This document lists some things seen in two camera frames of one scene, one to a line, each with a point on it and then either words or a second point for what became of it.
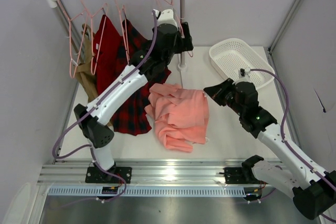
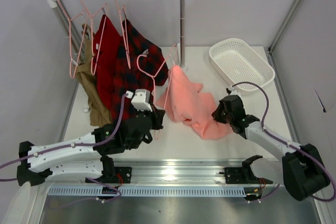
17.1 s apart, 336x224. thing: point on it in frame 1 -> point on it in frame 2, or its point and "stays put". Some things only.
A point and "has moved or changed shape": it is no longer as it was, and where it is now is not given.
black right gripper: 227,93 -> 221,114
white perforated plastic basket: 228,55 stays put
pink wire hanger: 71,62 stays put
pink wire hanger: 172,6 -> 153,76
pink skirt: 181,115 has moved or changed shape
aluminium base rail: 144,172 stays put
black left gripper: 185,38 -> 156,115
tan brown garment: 84,69 stays put
